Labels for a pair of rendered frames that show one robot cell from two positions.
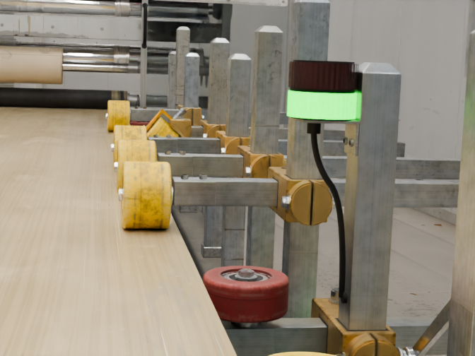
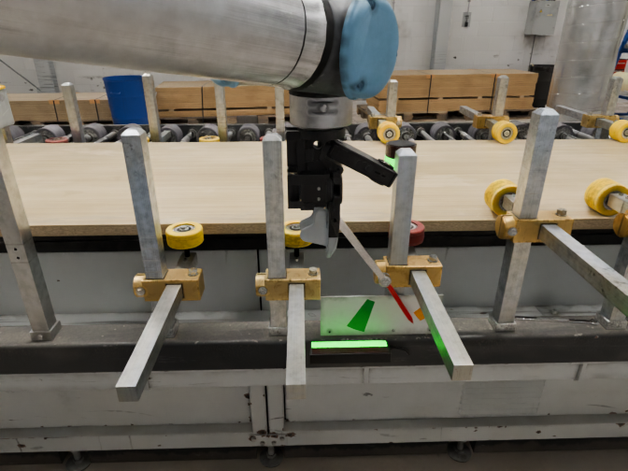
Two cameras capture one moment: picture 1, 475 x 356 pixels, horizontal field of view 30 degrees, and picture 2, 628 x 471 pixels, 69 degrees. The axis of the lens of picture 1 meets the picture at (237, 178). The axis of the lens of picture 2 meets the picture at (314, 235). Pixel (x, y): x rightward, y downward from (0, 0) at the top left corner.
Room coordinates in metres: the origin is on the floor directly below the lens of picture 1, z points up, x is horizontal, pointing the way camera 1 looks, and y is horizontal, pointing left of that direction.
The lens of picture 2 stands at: (0.72, -0.98, 1.32)
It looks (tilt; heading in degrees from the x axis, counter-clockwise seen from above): 25 degrees down; 98
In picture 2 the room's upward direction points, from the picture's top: straight up
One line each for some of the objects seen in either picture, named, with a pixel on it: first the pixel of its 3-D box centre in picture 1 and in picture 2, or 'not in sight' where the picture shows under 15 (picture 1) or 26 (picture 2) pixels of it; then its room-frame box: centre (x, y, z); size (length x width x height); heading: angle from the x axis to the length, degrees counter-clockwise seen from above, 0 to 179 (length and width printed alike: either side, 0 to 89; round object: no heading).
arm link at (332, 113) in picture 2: not in sight; (321, 111); (0.64, -0.32, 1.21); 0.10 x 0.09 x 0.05; 101
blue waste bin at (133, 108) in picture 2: not in sight; (130, 104); (-2.46, 4.79, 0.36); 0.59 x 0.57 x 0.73; 105
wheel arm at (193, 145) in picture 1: (268, 147); not in sight; (1.57, -0.05, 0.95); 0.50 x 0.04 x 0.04; 99
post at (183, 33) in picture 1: (181, 112); not in sight; (2.51, 0.17, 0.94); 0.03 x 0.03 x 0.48; 9
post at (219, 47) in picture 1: (215, 158); not in sight; (1.77, 0.04, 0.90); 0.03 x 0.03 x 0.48; 9
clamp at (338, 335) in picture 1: (350, 342); (406, 270); (0.80, -0.11, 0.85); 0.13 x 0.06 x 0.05; 9
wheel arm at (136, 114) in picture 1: (213, 115); not in sight; (2.31, 0.07, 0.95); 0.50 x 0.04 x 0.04; 99
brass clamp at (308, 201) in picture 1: (297, 194); (533, 226); (1.05, -0.07, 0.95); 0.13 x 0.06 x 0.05; 9
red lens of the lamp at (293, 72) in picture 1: (323, 75); (400, 149); (0.77, -0.07, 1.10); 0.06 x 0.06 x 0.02
